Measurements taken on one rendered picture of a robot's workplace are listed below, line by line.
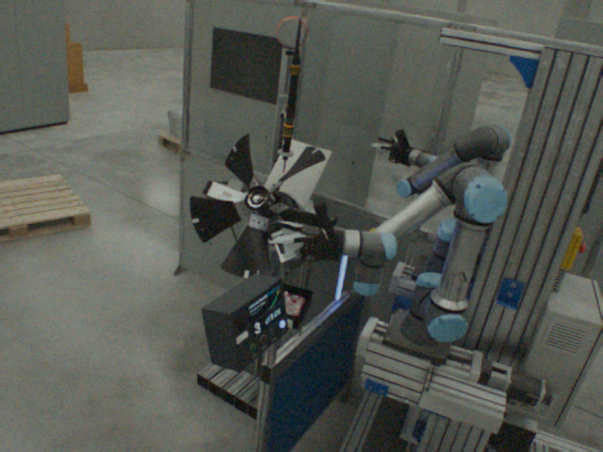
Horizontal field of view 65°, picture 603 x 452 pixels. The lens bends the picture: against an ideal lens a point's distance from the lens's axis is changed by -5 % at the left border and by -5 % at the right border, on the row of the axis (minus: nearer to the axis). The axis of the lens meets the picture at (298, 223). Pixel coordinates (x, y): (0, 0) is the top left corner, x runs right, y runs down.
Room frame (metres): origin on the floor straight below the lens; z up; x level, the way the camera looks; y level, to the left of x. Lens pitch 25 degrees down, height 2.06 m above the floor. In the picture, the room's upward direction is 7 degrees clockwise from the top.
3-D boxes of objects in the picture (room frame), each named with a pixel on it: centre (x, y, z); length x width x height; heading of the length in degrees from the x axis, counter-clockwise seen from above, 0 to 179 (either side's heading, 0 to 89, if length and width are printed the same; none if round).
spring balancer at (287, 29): (2.72, 0.16, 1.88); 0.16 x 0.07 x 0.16; 96
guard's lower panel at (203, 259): (2.63, -0.27, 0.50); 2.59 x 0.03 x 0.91; 61
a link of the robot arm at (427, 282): (1.41, -0.48, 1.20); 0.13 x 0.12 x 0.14; 6
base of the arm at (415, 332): (1.42, -0.47, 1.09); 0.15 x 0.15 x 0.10
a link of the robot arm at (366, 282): (1.28, -0.22, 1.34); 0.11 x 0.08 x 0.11; 6
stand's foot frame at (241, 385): (2.25, 0.11, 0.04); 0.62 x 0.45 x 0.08; 151
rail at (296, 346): (1.74, -0.17, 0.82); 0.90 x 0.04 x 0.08; 151
